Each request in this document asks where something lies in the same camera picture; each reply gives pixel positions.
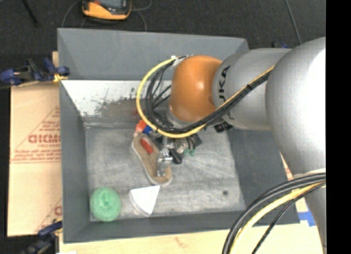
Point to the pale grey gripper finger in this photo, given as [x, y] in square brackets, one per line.
[160, 168]
[167, 160]

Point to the white wedge block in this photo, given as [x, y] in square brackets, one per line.
[145, 198]

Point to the red, blue and white toy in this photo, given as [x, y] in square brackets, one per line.
[142, 127]

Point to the grey metal bin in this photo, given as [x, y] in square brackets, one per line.
[109, 151]

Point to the green round sponge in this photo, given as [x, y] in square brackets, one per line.
[105, 204]

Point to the brown cardboard board, red print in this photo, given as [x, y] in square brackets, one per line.
[33, 187]

